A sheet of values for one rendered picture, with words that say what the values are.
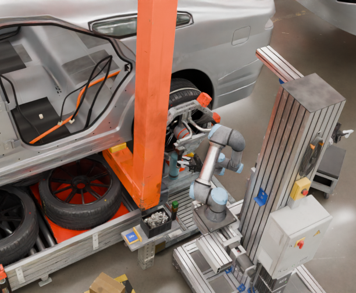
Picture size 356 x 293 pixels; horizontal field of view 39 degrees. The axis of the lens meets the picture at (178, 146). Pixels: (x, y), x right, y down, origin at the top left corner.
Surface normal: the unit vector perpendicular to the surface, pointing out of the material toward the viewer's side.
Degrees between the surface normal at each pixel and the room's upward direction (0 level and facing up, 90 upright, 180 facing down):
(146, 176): 90
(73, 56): 6
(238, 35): 90
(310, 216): 0
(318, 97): 0
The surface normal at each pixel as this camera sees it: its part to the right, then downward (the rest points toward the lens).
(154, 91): 0.53, 0.63
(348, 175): 0.08, -0.70
